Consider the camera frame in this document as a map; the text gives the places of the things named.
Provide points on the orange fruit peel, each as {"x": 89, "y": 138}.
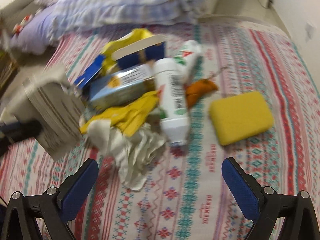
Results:
{"x": 197, "y": 90}

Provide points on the white tissue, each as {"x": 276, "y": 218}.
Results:
{"x": 132, "y": 155}

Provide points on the light blue milk carton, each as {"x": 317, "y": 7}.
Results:
{"x": 121, "y": 87}

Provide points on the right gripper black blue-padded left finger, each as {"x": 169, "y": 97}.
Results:
{"x": 56, "y": 206}

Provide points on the white AD bottle far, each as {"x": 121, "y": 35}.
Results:
{"x": 187, "y": 58}

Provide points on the blue yellow torn box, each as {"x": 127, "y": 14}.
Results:
{"x": 137, "y": 47}

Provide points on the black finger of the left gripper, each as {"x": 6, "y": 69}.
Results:
{"x": 15, "y": 132}

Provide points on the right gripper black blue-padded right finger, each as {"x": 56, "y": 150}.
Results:
{"x": 263, "y": 206}

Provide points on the yellow snack wrapper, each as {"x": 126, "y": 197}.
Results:
{"x": 130, "y": 117}

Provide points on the yellow sponge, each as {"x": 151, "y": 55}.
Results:
{"x": 239, "y": 117}

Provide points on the patterned red teal bedspread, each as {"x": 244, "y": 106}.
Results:
{"x": 185, "y": 196}

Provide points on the lavender pillow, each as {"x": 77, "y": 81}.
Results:
{"x": 34, "y": 39}

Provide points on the red white plush toy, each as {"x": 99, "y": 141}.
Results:
{"x": 19, "y": 27}

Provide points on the folded blue plaid blanket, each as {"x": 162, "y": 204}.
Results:
{"x": 67, "y": 16}

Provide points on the white barcode bottle near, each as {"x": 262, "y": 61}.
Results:
{"x": 174, "y": 116}

